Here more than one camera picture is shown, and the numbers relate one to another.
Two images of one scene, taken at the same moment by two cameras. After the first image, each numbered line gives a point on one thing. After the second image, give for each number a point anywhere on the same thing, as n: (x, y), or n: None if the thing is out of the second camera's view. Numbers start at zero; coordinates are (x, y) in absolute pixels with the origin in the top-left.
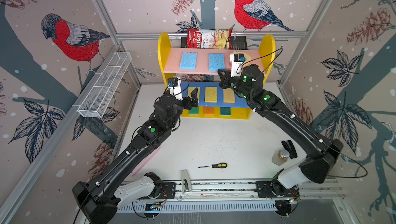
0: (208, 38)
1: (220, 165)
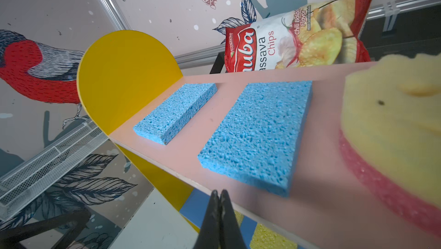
0: (322, 33)
1: None
